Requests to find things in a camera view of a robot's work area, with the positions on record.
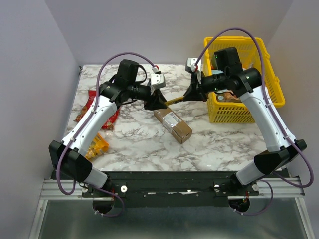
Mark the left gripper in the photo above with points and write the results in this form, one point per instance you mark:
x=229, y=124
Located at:
x=156, y=101

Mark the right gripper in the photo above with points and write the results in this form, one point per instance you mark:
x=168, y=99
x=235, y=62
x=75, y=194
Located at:
x=198, y=87

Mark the yellow utility knife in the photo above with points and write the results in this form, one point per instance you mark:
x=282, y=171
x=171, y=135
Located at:
x=175, y=101

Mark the brown cardboard express box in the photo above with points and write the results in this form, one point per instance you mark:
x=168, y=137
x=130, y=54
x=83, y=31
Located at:
x=177, y=127

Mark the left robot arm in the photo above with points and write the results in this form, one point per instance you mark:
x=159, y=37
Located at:
x=68, y=155

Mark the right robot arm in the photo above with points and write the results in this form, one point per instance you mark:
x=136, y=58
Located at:
x=246, y=84

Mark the green melon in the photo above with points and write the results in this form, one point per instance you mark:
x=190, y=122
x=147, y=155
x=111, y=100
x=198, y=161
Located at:
x=213, y=62

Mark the red snack bag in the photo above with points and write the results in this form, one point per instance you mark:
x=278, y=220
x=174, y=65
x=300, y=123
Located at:
x=109, y=124

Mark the orange gummy candy bag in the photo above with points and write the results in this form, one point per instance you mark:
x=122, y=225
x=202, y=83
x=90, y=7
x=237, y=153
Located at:
x=97, y=148

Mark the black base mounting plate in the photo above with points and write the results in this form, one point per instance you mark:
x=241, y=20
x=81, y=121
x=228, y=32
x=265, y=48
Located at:
x=161, y=200

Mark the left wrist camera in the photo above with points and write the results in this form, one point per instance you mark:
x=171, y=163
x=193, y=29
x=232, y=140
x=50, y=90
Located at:
x=158, y=81

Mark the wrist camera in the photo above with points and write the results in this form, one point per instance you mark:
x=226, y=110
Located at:
x=193, y=65
x=158, y=81

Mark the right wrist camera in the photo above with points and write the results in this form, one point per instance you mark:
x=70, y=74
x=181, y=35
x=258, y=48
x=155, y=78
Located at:
x=193, y=65

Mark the aluminium rail frame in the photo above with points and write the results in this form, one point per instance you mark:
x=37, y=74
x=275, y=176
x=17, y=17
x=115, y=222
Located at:
x=279, y=188

